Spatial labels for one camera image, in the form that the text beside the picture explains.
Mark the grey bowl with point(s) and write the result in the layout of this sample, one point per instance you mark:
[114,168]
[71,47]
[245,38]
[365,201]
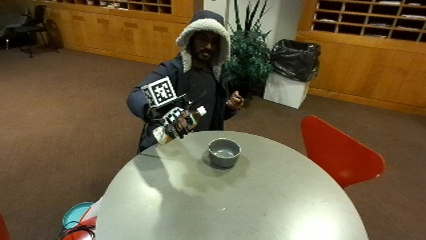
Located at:
[224,152]

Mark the the person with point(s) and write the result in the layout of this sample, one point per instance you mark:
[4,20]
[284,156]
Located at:
[200,83]

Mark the white bin with black bag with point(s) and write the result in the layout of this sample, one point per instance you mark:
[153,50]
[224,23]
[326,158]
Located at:
[290,75]

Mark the green potted plant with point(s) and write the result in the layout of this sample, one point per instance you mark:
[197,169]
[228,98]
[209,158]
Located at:
[248,56]

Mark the black chair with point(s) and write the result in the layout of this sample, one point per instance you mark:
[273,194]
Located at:
[32,28]

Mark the white marker cube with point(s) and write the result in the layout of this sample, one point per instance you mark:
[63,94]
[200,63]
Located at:
[160,90]

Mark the red chair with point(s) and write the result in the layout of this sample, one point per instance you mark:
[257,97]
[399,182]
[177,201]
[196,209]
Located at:
[339,151]

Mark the red box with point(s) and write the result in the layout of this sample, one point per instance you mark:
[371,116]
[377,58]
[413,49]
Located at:
[81,230]

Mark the brown bottle with white cap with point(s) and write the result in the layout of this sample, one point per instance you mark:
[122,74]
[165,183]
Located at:
[200,111]

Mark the teal round lid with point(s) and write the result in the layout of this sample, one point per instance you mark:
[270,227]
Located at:
[76,213]

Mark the wooden pigeonhole cabinet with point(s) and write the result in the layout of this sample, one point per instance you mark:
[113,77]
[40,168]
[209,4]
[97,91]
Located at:
[120,30]
[367,56]

